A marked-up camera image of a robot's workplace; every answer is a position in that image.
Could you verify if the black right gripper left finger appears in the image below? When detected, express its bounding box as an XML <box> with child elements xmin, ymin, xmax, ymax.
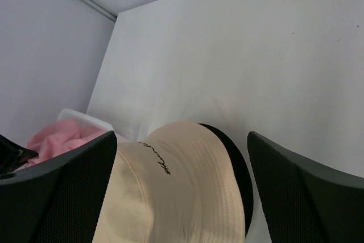
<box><xmin>1</xmin><ymin>131</ymin><xmax>117</xmax><ymax>242</ymax></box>

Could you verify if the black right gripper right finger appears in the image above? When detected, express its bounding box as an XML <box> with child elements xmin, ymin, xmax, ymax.
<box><xmin>247</xmin><ymin>131</ymin><xmax>363</xmax><ymax>242</ymax></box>

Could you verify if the beige bucket hat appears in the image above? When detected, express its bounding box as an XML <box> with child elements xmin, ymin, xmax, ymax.
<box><xmin>93</xmin><ymin>121</ymin><xmax>246</xmax><ymax>242</ymax></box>

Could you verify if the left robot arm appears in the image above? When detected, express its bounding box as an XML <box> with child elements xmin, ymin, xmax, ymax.
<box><xmin>0</xmin><ymin>135</ymin><xmax>38</xmax><ymax>175</ymax></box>

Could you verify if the white plastic basket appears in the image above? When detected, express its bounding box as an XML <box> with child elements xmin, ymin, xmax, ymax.
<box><xmin>57</xmin><ymin>108</ymin><xmax>131</xmax><ymax>143</ymax></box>

